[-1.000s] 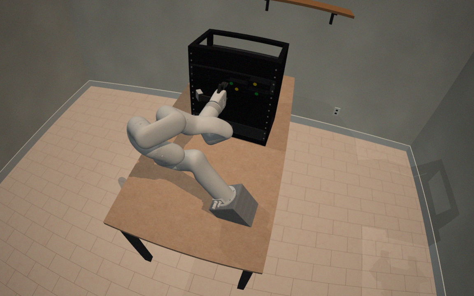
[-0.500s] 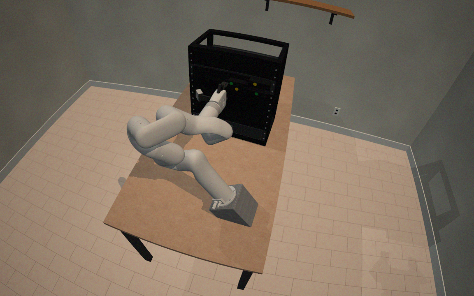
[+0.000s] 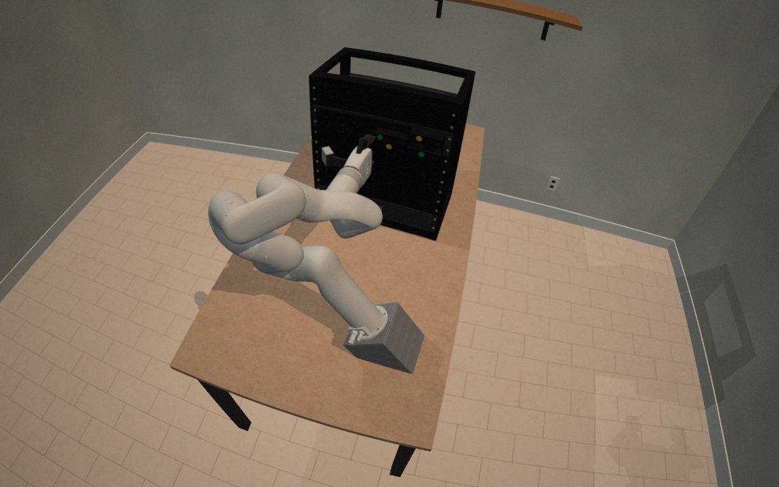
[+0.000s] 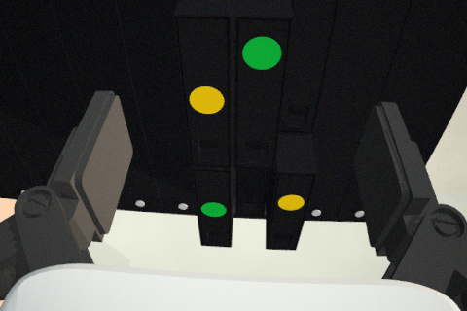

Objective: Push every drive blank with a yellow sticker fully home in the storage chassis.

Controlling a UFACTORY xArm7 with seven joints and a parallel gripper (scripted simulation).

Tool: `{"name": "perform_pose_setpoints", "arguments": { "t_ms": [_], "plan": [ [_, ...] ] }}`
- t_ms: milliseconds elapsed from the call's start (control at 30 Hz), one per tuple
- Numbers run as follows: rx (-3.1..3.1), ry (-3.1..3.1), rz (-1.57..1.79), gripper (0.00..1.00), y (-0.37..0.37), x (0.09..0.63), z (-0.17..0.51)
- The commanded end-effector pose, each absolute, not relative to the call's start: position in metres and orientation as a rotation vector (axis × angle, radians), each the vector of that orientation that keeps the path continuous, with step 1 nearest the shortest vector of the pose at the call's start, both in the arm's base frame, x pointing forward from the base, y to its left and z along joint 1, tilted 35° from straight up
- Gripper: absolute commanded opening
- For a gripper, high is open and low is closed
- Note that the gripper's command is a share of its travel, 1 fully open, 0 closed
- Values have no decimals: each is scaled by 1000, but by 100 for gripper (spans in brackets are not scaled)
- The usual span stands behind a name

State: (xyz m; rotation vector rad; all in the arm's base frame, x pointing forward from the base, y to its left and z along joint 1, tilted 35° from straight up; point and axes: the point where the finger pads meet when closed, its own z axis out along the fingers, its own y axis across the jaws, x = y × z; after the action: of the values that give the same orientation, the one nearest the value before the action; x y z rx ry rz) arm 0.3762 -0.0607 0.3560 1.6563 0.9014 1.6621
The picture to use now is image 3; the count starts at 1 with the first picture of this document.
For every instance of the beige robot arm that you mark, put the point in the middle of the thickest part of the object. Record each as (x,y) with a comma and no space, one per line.
(242,226)

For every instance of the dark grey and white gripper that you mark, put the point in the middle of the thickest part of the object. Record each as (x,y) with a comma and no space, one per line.
(360,160)

